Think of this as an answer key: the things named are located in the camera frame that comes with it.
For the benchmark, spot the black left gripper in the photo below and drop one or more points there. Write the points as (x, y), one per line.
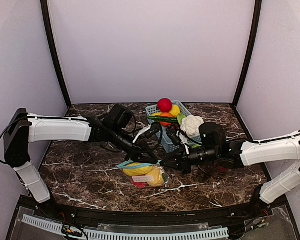
(142, 152)

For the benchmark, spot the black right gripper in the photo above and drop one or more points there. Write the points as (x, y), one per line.
(181, 159)

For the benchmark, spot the yellow toy corn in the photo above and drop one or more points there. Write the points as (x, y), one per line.
(137, 169)

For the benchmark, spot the red toy strawberry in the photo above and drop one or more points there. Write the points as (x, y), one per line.
(139, 182)

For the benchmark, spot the clear zip bag blue zipper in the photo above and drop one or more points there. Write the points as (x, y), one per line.
(214, 169)

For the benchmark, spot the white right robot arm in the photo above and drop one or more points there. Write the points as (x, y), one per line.
(240, 153)

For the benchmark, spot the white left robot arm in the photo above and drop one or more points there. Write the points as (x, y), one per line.
(25, 128)

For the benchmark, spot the blue perforated plastic basket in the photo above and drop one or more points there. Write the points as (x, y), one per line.
(166, 142)

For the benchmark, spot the dark purple toy grapes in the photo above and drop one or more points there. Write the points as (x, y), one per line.
(175, 127)

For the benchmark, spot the white toy cauliflower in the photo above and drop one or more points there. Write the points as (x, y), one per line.
(190, 124)

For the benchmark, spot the green toy cucumber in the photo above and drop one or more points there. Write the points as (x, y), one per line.
(163, 119)

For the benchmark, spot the orange toy tangerine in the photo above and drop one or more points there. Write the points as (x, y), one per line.
(166, 115)

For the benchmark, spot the yellow toy lemon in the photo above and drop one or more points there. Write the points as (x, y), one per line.
(175, 111)

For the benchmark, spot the red toy tomato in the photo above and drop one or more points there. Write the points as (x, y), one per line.
(165, 105)

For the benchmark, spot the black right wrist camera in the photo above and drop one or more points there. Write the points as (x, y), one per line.
(212, 135)

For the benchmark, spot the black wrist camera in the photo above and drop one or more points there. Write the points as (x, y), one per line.
(212, 135)
(119, 117)

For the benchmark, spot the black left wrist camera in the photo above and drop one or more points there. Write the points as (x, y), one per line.
(119, 117)

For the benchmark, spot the white slotted cable duct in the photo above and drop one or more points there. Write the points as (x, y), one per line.
(117, 232)

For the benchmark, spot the black front frame rail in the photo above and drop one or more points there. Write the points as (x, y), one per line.
(88, 216)

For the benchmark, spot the black right frame post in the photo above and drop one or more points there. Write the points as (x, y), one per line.
(249, 52)

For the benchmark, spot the black frame post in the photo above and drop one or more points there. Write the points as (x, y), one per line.
(249, 52)
(53, 52)

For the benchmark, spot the black left frame post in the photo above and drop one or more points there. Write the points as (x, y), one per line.
(53, 52)

